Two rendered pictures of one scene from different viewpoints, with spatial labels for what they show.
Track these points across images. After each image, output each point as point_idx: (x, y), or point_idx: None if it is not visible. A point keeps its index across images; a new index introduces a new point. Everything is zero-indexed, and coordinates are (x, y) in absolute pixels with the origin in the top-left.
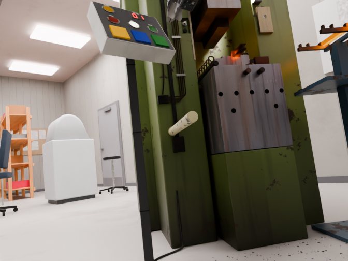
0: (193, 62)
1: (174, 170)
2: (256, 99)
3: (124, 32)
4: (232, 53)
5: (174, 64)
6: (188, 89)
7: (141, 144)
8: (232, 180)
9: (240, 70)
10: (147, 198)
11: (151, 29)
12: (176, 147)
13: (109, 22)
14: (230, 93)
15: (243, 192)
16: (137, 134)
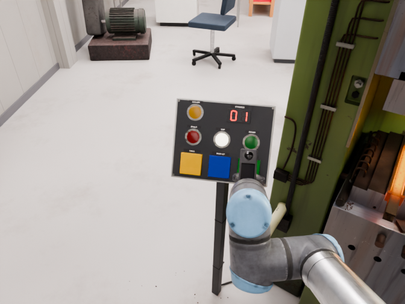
0: (343, 149)
1: (275, 234)
2: (379, 268)
3: (195, 164)
4: (386, 195)
5: (311, 141)
6: (320, 177)
7: (220, 231)
8: (304, 300)
9: (375, 230)
10: (219, 262)
11: (246, 145)
12: (278, 225)
13: (185, 143)
14: (342, 243)
15: None
16: (218, 223)
